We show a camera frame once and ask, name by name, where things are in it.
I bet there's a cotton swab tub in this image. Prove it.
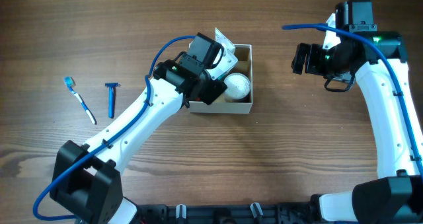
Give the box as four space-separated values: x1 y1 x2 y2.
224 73 251 102

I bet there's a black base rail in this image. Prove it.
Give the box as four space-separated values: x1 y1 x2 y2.
135 202 326 224

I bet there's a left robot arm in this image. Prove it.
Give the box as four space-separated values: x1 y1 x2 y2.
33 33 238 223

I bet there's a white lotion tube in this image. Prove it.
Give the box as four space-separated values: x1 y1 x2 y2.
215 28 236 54

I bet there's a blue disposable razor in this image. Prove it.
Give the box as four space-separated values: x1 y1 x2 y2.
105 82 120 118

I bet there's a blue white toothbrush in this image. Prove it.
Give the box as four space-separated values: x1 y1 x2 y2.
63 76 96 125

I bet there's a white square container box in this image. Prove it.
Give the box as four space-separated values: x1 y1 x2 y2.
188 44 253 114

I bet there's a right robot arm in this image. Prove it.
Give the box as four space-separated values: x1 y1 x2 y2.
291 0 422 223

